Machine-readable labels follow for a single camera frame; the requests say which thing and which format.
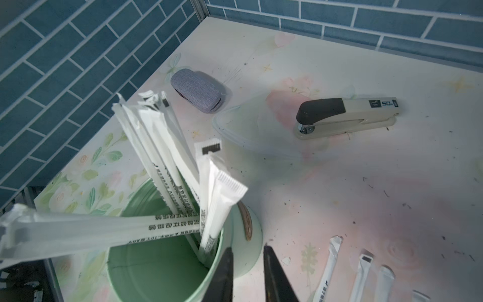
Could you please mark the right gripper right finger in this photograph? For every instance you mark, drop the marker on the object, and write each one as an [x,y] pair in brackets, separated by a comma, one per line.
[277,285]

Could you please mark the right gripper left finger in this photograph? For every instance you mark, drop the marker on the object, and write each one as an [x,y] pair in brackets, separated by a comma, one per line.
[221,286]

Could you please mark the wrapped straws in cup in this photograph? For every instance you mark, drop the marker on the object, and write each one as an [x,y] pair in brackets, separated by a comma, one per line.
[198,191]

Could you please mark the green cylindrical cup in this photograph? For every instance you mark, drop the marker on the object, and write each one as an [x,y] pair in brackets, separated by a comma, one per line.
[169,270]

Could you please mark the clear plastic lid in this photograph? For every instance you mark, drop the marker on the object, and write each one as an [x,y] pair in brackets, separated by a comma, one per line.
[266,126]

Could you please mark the purple fabric glasses case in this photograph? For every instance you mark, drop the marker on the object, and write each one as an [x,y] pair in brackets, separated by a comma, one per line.
[201,90]

